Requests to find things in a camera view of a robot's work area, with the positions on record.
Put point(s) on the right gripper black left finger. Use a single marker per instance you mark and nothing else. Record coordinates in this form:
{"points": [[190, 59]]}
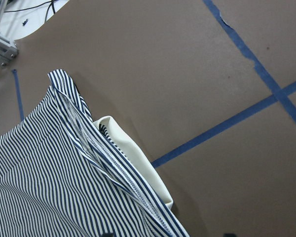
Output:
{"points": [[107, 235]]}

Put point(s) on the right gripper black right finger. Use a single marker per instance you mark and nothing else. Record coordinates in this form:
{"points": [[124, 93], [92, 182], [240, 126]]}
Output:
{"points": [[229, 235]]}

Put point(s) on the blue white striped polo shirt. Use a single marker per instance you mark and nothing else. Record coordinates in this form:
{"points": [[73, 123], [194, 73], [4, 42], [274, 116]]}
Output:
{"points": [[63, 174]]}

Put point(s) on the brown paper table cover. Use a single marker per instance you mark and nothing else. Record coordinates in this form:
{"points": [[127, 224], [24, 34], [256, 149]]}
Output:
{"points": [[167, 72]]}

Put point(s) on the blue tape line lengthwise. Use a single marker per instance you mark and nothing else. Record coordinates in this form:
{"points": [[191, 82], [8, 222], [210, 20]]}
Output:
{"points": [[280, 94]]}

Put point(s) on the blue tape line crosswise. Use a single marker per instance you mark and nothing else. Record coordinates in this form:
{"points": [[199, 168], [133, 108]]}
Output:
{"points": [[225, 125]]}

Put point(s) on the aluminium frame post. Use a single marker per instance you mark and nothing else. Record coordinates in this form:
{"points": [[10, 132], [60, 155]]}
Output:
{"points": [[8, 48]]}

